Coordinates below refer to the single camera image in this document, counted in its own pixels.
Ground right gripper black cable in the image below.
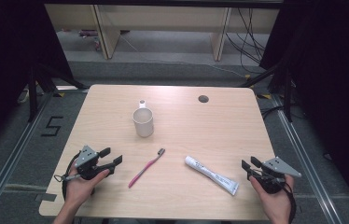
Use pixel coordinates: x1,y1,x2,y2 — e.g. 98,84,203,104
283,180,298,224

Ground person's left hand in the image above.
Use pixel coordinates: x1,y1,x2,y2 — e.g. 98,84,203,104
64,161,111,206

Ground white cup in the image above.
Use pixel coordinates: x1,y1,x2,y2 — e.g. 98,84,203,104
132,99,155,138

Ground black metal stand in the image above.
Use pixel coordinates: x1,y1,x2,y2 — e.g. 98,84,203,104
240,60,294,123
27,63,89,123

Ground person's right hand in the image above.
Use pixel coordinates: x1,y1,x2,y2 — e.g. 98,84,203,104
249,175,295,217

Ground aluminium floor rail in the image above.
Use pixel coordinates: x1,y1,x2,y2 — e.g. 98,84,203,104
271,92,342,224
0,89,56,224

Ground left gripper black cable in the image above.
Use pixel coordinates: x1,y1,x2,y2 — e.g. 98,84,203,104
53,151,82,202

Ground white toothpaste tube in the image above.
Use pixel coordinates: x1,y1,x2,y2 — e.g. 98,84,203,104
184,155,240,197

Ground dark curtain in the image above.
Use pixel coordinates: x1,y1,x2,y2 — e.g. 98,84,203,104
258,0,349,216
0,0,75,158

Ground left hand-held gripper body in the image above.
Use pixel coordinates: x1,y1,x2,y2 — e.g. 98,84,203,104
74,145,116,181

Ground light wooden shelf unit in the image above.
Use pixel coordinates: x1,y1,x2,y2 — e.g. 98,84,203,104
44,3,281,62

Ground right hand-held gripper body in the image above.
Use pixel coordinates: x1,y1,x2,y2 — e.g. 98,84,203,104
246,156,302,194

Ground grey tape strip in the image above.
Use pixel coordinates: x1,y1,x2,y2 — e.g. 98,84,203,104
34,192,58,203

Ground small red floor clutter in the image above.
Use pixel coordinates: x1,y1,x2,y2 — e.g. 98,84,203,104
78,29,103,52

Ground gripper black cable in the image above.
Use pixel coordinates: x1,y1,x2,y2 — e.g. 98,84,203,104
53,151,82,202
283,180,298,224

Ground bundle of black cables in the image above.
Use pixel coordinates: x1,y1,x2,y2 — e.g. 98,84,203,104
225,7,269,75

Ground pink toothbrush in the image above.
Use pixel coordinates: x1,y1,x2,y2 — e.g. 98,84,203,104
128,147,166,189

